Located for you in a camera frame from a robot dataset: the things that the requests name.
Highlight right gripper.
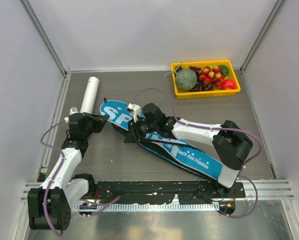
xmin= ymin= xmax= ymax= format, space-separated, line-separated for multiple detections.
xmin=124 ymin=116 xmax=158 ymax=144

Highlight white shuttlecock tube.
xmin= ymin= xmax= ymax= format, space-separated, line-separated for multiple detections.
xmin=80 ymin=76 xmax=100 ymax=114

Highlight blue racket bag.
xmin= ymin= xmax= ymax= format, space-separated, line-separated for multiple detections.
xmin=99 ymin=100 xmax=223 ymax=180

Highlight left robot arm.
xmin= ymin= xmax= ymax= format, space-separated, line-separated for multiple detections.
xmin=27 ymin=112 xmax=110 ymax=237

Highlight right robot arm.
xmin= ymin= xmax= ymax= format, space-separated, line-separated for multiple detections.
xmin=124 ymin=103 xmax=253 ymax=197

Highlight yellow plastic tray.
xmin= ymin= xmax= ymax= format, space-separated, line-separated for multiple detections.
xmin=168 ymin=59 xmax=241 ymax=99

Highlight green melon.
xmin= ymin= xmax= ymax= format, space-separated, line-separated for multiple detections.
xmin=175 ymin=69 xmax=197 ymax=91

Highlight dark grape bunch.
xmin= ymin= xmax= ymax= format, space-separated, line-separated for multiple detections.
xmin=189 ymin=65 xmax=216 ymax=92

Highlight red cherry cluster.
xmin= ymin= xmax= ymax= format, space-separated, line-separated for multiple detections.
xmin=209 ymin=65 xmax=225 ymax=88

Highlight red apple in tray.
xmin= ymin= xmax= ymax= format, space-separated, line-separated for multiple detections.
xmin=221 ymin=79 xmax=236 ymax=91

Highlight green lime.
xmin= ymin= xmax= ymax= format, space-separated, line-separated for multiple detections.
xmin=218 ymin=64 xmax=230 ymax=77

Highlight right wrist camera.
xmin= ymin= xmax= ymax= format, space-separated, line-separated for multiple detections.
xmin=127 ymin=103 xmax=141 ymax=123

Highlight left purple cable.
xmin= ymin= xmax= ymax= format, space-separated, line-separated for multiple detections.
xmin=40 ymin=119 xmax=70 ymax=237

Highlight purple cable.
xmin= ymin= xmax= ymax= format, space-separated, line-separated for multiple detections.
xmin=40 ymin=119 xmax=70 ymax=237
xmin=133 ymin=87 xmax=263 ymax=220

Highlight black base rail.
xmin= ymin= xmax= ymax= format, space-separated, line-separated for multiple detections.
xmin=74 ymin=180 xmax=246 ymax=216

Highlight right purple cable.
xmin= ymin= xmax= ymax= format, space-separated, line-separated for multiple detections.
xmin=133 ymin=87 xmax=263 ymax=220

